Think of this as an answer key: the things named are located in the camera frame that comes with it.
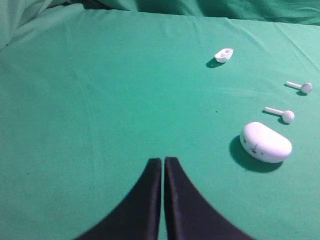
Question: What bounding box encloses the green backdrop curtain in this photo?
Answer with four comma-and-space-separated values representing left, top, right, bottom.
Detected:
0, 0, 320, 48

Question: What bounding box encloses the white earbud charging case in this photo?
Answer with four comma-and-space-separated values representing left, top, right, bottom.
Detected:
239, 121, 293, 164

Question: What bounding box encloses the white bluetooth earbud far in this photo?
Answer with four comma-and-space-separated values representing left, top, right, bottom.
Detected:
286, 81, 313, 94

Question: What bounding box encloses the white case lid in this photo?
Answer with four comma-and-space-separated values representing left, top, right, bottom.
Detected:
214, 48, 234, 63

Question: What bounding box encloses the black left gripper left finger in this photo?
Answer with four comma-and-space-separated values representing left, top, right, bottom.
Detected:
77, 158, 162, 240

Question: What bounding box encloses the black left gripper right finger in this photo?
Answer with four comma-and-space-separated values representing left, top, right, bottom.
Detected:
163, 157, 252, 240

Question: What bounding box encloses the green table cloth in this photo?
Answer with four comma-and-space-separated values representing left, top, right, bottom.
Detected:
0, 4, 320, 240

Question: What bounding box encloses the white bluetooth earbud near case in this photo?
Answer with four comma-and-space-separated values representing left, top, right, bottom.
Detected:
264, 107, 295, 124

